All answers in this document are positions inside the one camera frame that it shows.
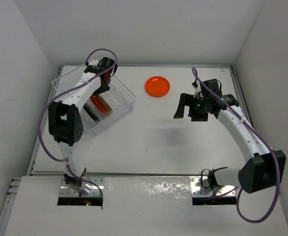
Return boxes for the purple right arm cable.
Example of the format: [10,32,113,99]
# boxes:
[191,67,281,224]

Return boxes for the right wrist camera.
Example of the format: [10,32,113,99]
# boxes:
[201,79,222,97]

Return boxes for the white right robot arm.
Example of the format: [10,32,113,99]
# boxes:
[174,93,286,193]

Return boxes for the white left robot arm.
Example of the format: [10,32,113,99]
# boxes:
[48,57,117,196]

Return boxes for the yellow patterned plate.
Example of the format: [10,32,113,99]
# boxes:
[95,95,112,112]

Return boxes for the black cable at table edge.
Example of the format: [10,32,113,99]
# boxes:
[200,168,210,190]

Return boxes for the white front cover board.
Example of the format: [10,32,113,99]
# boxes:
[5,176,288,236]

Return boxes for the clear wire dish rack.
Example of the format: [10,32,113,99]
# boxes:
[51,65,136,137]

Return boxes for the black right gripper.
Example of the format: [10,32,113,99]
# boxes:
[174,92,209,121]

